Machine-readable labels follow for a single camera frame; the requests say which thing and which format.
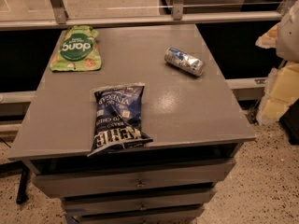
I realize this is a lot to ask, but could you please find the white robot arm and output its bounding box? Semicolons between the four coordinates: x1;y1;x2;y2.
255;0;299;63

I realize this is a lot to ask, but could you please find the blue Kettle chip bag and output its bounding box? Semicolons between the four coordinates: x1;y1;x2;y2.
88;83;152;157

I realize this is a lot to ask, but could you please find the green Dang snack bag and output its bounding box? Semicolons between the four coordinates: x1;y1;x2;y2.
50;25;102;72

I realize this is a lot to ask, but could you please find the grey drawer cabinet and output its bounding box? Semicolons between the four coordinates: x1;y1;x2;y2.
9;25;255;224

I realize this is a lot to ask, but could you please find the silver blue soda can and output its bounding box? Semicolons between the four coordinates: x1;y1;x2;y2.
164;48;206;77

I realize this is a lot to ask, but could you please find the bottom grey drawer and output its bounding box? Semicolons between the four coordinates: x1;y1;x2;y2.
79;205;203;224

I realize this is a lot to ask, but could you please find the grey drawer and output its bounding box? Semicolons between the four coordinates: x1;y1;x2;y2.
79;205;203;224
62;189;216;216
33;158;235;198

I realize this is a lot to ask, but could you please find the top grey drawer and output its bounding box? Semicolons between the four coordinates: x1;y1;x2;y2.
33;158;235;198

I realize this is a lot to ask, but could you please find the middle grey drawer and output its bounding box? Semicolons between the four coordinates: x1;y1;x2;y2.
62;189;216;216

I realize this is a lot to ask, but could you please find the yellow foam block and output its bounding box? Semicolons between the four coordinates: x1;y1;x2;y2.
256;62;299;125

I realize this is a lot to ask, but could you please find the black stand leg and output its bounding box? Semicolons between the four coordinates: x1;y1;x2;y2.
16;166;30;204

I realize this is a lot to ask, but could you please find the metal railing frame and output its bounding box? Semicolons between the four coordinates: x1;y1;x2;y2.
0;0;296;31

